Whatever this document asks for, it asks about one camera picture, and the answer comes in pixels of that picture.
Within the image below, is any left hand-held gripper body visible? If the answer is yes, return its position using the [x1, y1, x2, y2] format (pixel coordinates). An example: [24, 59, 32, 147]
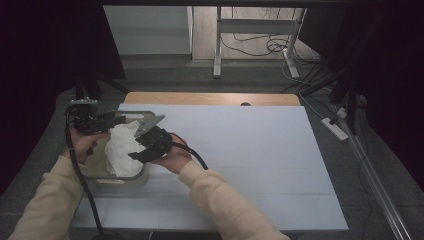
[64, 97, 118, 136]

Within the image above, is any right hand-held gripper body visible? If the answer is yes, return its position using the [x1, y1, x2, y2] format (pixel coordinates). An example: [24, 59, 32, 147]
[133, 114, 174, 159]

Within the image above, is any white baby romper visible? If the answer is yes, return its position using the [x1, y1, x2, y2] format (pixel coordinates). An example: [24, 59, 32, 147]
[104, 119, 146, 178]

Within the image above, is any beige basket with grey rim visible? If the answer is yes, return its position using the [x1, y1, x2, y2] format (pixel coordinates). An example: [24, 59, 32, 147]
[79, 110, 158, 186]

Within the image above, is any person's left hand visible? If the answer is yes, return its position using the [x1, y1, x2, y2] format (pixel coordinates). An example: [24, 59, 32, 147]
[61, 128, 111, 164]

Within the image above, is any person's right hand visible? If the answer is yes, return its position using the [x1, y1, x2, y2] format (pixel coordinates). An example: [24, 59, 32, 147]
[151, 133, 194, 175]

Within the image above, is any dark curtain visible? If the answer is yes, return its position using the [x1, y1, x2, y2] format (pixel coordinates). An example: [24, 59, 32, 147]
[299, 6, 424, 184]
[0, 0, 127, 196]

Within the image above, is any white cabinet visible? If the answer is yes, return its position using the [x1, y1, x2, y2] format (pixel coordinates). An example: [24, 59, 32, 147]
[103, 5, 194, 56]

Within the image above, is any white power strip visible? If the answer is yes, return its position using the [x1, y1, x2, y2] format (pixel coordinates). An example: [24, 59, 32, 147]
[320, 117, 349, 142]

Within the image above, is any right hand-held gripper black cable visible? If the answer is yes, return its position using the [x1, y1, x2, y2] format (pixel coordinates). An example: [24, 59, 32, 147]
[169, 132, 209, 171]

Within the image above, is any hand-held gripper black cable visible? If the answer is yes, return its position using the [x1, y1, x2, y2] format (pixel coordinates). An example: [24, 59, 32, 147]
[64, 104, 118, 240]
[169, 132, 209, 171]

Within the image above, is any left hand-held gripper black cable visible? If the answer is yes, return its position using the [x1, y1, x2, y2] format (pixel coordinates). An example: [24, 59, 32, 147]
[64, 104, 118, 240]

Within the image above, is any black floor cable tangle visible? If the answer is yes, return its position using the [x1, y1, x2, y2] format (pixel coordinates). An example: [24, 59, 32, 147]
[219, 33, 321, 66]

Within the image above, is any white metal desk frame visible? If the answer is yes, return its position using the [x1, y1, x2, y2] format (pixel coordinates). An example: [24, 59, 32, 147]
[213, 6, 308, 79]

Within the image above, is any white floor cable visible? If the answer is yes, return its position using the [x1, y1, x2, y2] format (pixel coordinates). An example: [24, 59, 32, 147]
[281, 49, 334, 121]

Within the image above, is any aluminium rail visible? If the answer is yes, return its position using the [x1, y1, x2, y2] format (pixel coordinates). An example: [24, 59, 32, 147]
[348, 133, 413, 240]

